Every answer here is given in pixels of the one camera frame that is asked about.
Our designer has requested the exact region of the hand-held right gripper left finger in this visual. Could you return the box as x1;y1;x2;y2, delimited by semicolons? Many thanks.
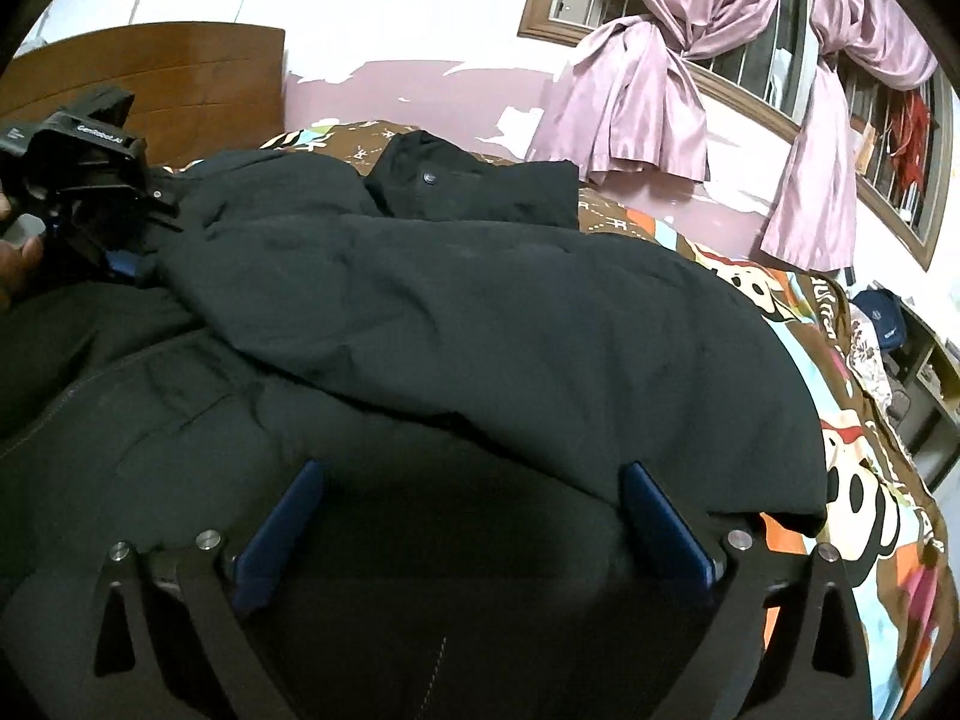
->
88;459;327;720

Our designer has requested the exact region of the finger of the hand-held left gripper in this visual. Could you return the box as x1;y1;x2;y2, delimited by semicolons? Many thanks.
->
146;184;188;237
71;229;155;282

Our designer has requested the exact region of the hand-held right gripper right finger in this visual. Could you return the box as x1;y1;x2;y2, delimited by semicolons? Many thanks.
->
619;461;875;720

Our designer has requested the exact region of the black jacket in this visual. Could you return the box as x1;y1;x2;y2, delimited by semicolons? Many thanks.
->
0;130;830;720

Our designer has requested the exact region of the person's left hand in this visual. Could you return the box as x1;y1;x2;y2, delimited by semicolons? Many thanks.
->
0;191;47;308

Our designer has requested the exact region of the wooden headboard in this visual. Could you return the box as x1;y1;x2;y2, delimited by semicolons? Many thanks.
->
0;22;287;170

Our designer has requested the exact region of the printed brown blanket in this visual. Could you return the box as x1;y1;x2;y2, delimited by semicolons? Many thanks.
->
161;118;955;720

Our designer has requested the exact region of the wooden shelf unit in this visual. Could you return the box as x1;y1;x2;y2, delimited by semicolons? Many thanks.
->
876;298;960;492

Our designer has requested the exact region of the dark blue bag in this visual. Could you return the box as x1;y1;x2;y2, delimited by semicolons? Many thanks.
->
850;287;906;351

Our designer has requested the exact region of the pink curtain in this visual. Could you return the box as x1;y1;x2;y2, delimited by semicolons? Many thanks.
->
760;0;940;272
529;0;815;185

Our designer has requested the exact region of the red hanging cloth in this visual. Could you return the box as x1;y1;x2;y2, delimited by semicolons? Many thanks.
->
891;88;932;190

